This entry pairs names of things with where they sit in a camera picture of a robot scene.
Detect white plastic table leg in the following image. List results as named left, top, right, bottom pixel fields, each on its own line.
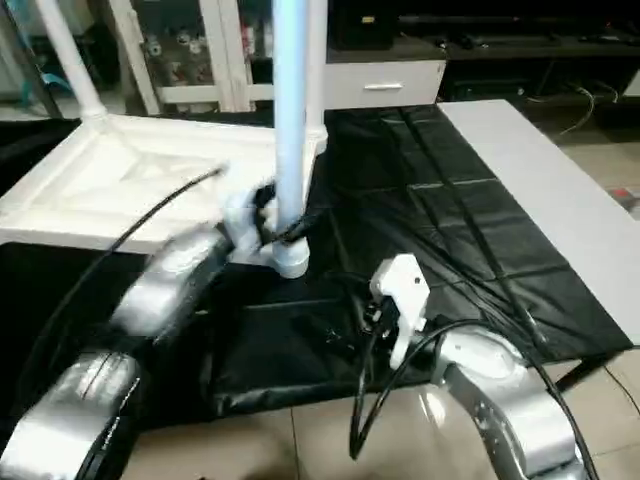
left=271, top=0, right=312, bottom=261
left=305, top=0, right=329, bottom=144
left=34, top=0, right=109, bottom=124

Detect white plastic table top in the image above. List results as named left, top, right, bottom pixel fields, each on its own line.
left=0, top=112, right=329, bottom=280

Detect black work mat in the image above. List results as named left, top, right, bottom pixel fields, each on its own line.
left=0, top=104, right=636, bottom=431

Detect white glass door cabinet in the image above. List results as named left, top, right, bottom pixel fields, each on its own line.
left=107, top=0, right=329, bottom=121

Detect white drawer cabinet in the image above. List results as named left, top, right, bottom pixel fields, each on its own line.
left=322, top=49, right=449, bottom=112

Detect white flat board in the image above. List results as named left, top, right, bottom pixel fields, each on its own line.
left=437, top=98, right=640, bottom=346

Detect black box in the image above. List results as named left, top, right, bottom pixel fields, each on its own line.
left=332, top=0, right=396, bottom=51

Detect grey pole stand blue brackets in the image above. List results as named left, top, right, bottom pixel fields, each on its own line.
left=9, top=0, right=69, bottom=119

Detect small red floor item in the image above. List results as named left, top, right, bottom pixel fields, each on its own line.
left=613, top=185, right=640, bottom=221

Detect black low desk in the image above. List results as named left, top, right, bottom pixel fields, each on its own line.
left=399, top=14, right=640, bottom=104

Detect white side cabinet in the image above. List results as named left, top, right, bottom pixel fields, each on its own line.
left=622, top=64, right=640, bottom=99

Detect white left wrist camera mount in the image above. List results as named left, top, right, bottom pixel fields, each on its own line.
left=219, top=169, right=266, bottom=256

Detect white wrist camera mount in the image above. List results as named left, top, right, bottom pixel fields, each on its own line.
left=369, top=253, right=431, bottom=370
left=219, top=169, right=266, bottom=256

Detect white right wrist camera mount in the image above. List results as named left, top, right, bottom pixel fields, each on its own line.
left=369, top=253, right=431, bottom=370

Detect black metal table frame leg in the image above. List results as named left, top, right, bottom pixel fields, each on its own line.
left=554, top=357, right=606, bottom=396

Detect white floor cable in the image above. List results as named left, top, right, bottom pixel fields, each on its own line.
left=529, top=82, right=621, bottom=136

